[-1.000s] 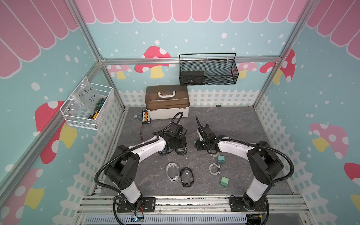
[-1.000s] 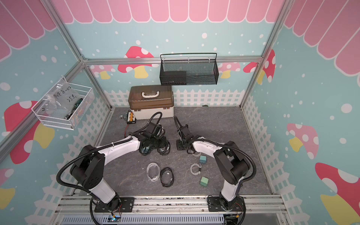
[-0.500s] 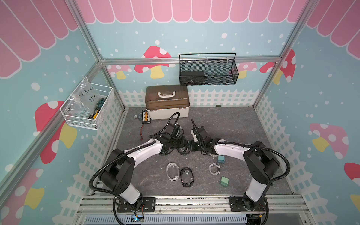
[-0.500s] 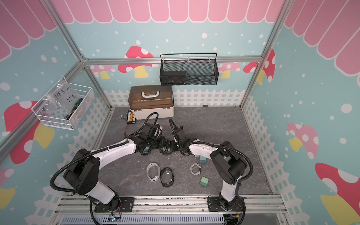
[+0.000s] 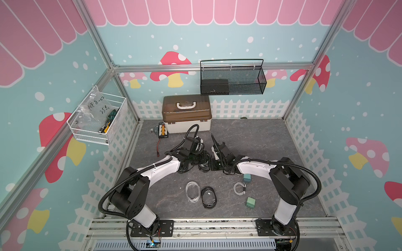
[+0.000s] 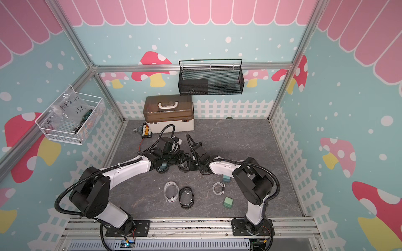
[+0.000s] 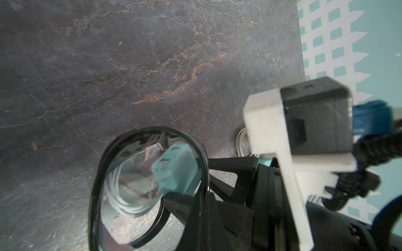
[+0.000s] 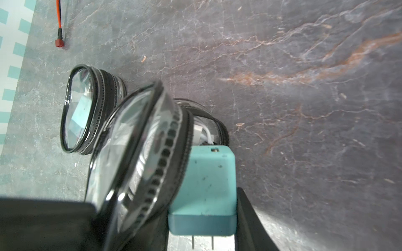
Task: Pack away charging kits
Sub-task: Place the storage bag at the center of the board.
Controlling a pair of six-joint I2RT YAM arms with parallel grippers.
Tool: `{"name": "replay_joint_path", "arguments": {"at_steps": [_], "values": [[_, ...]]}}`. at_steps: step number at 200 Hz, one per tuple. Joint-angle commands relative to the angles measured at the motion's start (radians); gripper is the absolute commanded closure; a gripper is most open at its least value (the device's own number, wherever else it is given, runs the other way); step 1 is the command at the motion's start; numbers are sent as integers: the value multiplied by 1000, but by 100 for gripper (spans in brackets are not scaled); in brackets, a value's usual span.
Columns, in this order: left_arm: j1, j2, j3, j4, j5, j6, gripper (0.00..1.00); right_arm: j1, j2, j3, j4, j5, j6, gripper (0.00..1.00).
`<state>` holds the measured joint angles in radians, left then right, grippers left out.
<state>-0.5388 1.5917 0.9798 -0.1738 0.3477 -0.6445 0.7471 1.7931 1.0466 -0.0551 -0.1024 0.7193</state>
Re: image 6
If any white wire wall basket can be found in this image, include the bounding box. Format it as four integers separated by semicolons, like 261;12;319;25
35;86;106;145

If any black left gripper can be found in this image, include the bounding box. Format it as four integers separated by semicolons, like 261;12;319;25
163;150;189;165

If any black wire mesh basket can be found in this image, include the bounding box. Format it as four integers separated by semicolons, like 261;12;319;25
178;59;245;96

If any clear labelled plastic bag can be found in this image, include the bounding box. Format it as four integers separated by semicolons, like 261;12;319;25
46;88;89;133

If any black yellow charger board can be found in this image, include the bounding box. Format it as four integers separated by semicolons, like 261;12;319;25
141;123;152;139

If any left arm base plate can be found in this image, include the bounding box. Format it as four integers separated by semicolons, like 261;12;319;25
105;220;151;238

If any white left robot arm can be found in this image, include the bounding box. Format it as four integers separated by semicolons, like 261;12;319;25
54;136;185;235

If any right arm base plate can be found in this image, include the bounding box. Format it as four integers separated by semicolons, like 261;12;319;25
231;218;275;237

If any green handled tool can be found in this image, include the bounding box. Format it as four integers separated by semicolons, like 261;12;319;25
72;109;93;134

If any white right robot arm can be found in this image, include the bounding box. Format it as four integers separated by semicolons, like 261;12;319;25
189;143;281;227

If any teal charger cube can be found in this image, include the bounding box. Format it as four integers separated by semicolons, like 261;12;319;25
223;175;231;183

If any brown lid storage box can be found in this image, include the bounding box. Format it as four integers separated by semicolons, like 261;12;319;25
143;95;195;133

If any green charger cube lower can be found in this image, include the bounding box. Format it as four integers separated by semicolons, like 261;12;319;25
223;197;233;209

